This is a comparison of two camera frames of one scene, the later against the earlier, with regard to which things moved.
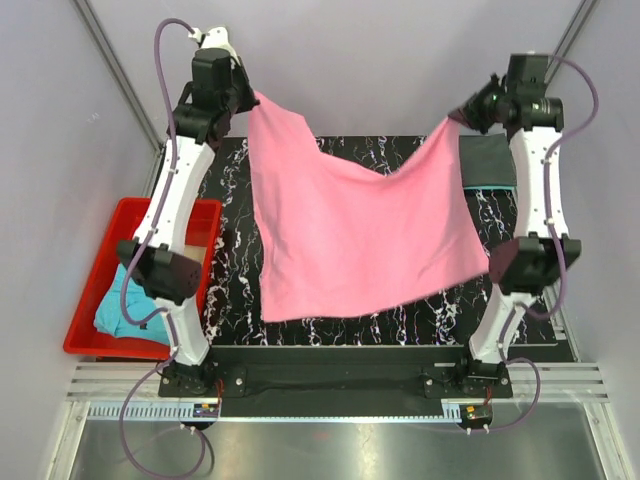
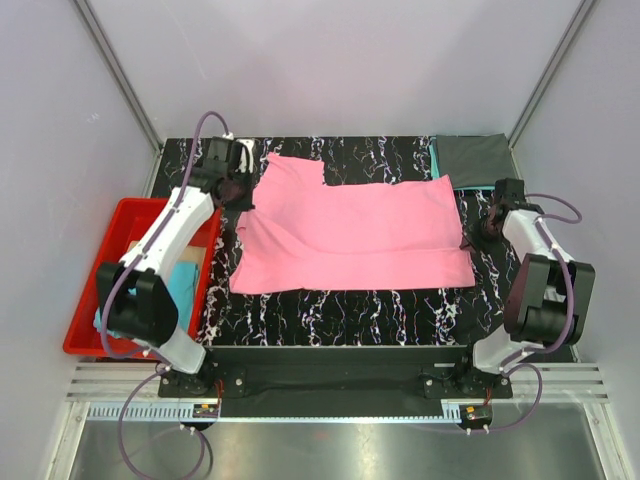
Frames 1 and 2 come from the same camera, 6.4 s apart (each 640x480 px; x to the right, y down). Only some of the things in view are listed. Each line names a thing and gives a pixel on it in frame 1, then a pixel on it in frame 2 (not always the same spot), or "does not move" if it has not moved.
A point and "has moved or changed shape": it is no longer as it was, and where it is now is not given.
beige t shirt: [195, 252] does not move
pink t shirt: [335, 238] has moved or changed shape
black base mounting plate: [406, 381] does not move
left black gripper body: [240, 97] to [242, 194]
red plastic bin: [200, 230] does not move
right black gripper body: [482, 110] to [488, 232]
